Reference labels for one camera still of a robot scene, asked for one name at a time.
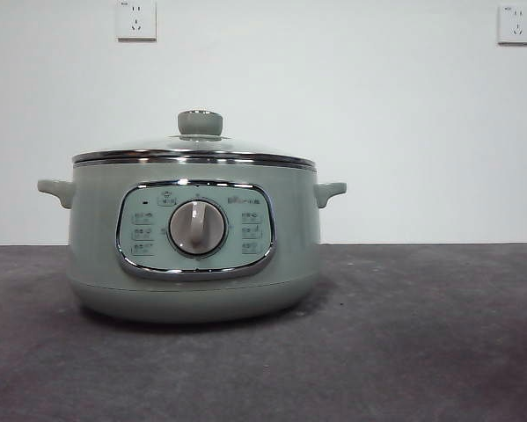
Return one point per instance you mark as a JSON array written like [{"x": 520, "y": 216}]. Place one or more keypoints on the glass lid with green knob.
[{"x": 200, "y": 124}]

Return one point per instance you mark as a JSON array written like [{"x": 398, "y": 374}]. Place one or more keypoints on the pale green electric pot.
[{"x": 96, "y": 220}]

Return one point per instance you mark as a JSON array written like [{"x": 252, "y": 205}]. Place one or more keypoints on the white wall socket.
[
  {"x": 516, "y": 24},
  {"x": 136, "y": 19}
]

